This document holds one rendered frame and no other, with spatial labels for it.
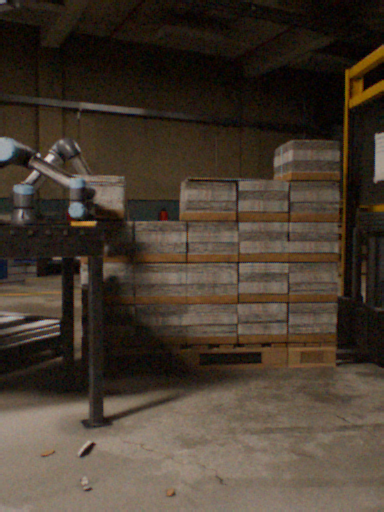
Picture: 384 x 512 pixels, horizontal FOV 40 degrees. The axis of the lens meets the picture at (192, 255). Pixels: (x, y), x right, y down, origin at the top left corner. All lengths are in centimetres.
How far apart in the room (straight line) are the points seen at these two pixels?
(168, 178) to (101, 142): 144
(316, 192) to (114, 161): 714
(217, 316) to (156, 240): 54
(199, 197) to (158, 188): 724
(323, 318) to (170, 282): 91
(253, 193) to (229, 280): 50
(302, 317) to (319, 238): 46
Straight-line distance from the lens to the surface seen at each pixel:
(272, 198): 302
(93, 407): 224
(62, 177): 273
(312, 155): 311
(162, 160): 1025
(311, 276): 309
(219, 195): 296
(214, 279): 296
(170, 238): 292
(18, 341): 313
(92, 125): 990
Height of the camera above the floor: 80
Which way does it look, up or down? 3 degrees down
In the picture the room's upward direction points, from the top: straight up
